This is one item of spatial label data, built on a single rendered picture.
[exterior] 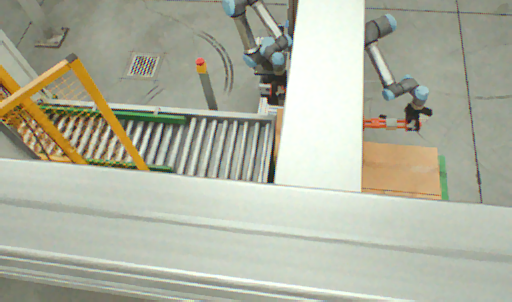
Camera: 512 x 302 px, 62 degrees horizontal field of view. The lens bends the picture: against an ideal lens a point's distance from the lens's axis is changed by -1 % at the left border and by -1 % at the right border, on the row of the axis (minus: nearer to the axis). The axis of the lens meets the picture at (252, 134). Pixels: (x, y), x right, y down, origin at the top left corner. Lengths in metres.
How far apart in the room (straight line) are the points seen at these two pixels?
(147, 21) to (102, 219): 5.10
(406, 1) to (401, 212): 5.12
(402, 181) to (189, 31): 2.96
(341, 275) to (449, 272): 0.07
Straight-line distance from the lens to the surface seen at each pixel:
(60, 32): 5.69
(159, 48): 5.05
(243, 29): 2.95
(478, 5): 5.57
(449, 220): 0.33
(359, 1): 0.69
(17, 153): 1.76
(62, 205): 0.37
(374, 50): 2.70
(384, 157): 3.44
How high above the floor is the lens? 3.51
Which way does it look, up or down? 58 degrees down
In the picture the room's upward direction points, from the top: 9 degrees counter-clockwise
